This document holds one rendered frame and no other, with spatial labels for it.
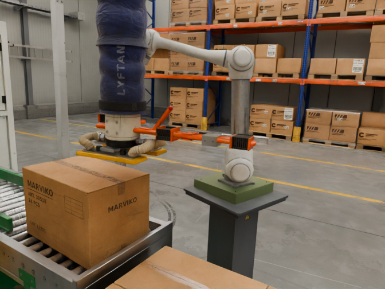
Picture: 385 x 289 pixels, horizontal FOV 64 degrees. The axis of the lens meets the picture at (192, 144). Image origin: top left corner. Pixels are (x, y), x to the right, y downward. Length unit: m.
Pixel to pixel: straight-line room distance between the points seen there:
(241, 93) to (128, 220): 0.91
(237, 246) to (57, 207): 1.11
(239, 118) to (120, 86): 0.68
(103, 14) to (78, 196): 0.82
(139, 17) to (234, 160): 0.87
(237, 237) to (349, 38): 8.13
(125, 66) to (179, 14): 8.47
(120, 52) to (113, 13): 0.16
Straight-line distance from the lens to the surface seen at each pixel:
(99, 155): 1.48
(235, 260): 2.14
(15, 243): 1.91
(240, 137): 1.25
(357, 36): 9.63
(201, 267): 1.66
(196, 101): 9.41
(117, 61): 1.44
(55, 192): 1.71
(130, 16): 1.44
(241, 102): 1.72
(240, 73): 1.70
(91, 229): 1.55
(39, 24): 12.02
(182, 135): 1.35
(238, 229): 2.04
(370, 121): 8.75
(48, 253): 1.88
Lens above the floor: 1.46
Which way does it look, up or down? 12 degrees down
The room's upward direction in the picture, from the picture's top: 2 degrees clockwise
